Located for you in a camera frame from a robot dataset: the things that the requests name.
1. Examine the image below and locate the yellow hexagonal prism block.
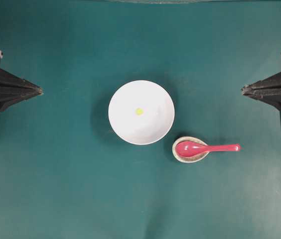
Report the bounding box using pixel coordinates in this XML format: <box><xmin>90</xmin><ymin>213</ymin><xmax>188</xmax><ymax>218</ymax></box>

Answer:
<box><xmin>136</xmin><ymin>108</ymin><xmax>143</xmax><ymax>116</ymax></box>

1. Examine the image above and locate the speckled ceramic spoon rest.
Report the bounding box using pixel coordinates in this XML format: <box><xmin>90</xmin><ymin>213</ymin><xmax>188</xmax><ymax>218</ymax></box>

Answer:
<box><xmin>172</xmin><ymin>136</ymin><xmax>209</xmax><ymax>163</ymax></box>

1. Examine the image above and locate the white round bowl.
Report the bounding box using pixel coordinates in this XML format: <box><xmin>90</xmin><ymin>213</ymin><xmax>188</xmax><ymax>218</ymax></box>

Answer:
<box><xmin>108</xmin><ymin>80</ymin><xmax>175</xmax><ymax>145</ymax></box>

